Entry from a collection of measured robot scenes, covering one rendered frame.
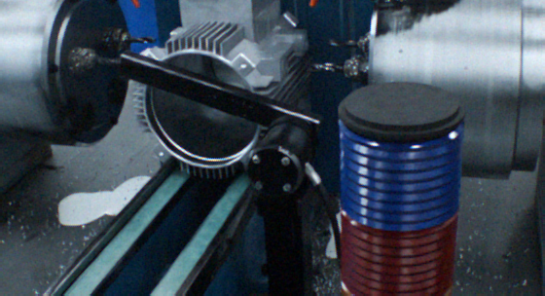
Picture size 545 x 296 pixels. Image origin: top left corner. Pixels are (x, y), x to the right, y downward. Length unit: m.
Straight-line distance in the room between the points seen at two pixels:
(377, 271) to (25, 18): 0.73
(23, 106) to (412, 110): 0.73
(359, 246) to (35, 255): 0.76
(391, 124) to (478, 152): 0.51
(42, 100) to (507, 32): 0.59
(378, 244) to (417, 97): 0.07
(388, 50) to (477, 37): 0.10
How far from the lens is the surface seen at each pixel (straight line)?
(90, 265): 0.79
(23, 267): 1.04
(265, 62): 0.87
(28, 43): 0.97
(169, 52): 0.88
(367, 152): 0.31
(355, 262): 0.35
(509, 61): 0.78
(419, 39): 0.78
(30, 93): 0.97
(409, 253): 0.34
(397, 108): 0.32
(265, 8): 0.95
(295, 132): 0.74
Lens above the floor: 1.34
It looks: 24 degrees down
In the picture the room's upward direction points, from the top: 5 degrees counter-clockwise
